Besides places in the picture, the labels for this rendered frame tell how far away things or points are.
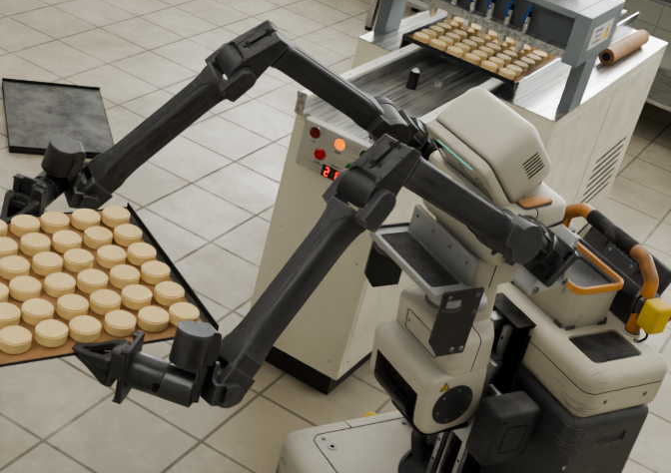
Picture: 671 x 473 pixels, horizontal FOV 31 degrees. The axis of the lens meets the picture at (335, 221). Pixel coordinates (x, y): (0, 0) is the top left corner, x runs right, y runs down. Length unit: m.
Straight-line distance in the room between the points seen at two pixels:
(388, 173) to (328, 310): 1.61
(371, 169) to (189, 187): 2.70
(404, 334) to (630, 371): 0.49
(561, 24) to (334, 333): 1.17
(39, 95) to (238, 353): 3.29
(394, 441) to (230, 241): 1.42
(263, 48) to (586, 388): 1.00
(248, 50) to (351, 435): 1.18
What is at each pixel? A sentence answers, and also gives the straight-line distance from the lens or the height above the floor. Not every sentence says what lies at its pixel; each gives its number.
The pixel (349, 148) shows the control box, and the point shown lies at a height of 0.81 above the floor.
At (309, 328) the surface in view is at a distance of 3.53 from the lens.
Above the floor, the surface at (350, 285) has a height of 0.41.
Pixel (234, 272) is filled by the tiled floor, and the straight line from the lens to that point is 4.10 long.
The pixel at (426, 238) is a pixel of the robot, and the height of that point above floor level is 0.99.
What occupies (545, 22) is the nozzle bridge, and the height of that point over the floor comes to 1.09.
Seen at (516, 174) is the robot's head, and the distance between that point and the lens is 2.32.
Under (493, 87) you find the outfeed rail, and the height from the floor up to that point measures 0.89.
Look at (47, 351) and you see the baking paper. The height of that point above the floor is 1.01.
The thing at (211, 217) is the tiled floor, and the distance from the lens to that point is 4.41.
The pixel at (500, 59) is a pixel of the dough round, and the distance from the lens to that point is 3.87.
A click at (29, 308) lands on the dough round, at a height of 1.03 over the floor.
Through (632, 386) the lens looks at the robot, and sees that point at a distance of 2.70.
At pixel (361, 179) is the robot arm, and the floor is 1.32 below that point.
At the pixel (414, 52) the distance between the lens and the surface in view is 3.82.
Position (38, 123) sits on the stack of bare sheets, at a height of 0.02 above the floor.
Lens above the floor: 2.14
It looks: 28 degrees down
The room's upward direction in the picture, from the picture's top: 15 degrees clockwise
